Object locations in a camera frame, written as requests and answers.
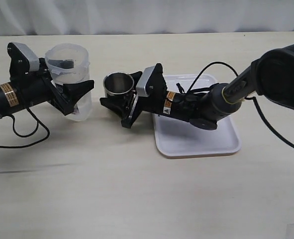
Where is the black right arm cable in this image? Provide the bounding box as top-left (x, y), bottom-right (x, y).
top-left (175, 62), bottom-right (294, 157)

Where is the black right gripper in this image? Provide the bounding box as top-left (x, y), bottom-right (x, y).
top-left (99, 63), bottom-right (177, 128)

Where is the stainless steel cup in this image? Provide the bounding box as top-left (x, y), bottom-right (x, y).
top-left (103, 72), bottom-right (134, 99)

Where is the clear plastic container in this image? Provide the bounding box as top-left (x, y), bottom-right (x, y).
top-left (45, 43), bottom-right (92, 121)

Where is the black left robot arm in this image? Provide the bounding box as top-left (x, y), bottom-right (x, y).
top-left (0, 42), bottom-right (95, 119)

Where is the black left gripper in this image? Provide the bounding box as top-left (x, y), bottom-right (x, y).
top-left (7, 42), bottom-right (95, 116)

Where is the white plastic tray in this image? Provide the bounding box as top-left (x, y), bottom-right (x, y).
top-left (151, 73), bottom-right (242, 160)

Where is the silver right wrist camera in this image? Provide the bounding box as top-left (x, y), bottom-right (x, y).
top-left (136, 65), bottom-right (156, 97)

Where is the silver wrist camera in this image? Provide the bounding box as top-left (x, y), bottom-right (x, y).
top-left (13, 42), bottom-right (39, 72)
top-left (136, 65), bottom-right (156, 97)

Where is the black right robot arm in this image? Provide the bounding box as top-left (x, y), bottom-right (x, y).
top-left (100, 44), bottom-right (294, 130)

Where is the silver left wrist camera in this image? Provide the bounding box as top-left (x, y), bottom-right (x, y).
top-left (13, 42), bottom-right (39, 72)

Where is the white backdrop curtain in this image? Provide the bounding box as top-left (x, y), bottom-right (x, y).
top-left (0, 0), bottom-right (294, 36)

